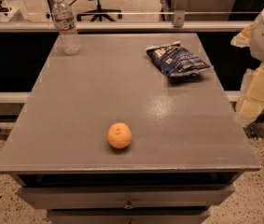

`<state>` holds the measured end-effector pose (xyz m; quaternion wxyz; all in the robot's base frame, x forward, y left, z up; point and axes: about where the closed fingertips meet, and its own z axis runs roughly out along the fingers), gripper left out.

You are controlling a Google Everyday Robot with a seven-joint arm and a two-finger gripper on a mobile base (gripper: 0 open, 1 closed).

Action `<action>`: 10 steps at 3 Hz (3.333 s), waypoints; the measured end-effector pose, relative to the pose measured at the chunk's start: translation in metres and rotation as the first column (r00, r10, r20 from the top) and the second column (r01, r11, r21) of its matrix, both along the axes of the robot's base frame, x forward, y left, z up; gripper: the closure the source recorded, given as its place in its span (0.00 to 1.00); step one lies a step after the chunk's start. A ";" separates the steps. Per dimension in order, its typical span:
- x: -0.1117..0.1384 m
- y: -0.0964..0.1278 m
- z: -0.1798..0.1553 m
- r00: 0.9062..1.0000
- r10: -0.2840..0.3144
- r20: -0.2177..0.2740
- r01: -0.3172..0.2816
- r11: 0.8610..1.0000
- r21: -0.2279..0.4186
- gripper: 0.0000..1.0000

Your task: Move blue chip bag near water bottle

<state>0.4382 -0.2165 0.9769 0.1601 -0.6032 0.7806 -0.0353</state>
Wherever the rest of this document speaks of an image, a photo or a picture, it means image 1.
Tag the upper grey drawer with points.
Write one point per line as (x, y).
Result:
(126, 197)

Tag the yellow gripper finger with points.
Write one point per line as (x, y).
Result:
(251, 101)
(242, 39)

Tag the blue chip bag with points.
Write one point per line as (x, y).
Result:
(173, 60)

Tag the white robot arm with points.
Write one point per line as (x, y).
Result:
(256, 46)

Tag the orange fruit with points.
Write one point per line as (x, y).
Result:
(119, 135)

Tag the grey drawer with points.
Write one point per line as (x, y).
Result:
(126, 197)
(135, 216)

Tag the grey drawer cabinet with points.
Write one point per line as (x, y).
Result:
(183, 133)

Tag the metal railing bracket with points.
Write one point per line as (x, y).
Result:
(179, 18)

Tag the lower grey drawer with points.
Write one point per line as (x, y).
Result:
(135, 216)

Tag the white box on floor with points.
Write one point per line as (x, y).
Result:
(13, 14)

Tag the clear plastic water bottle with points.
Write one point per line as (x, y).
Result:
(64, 21)

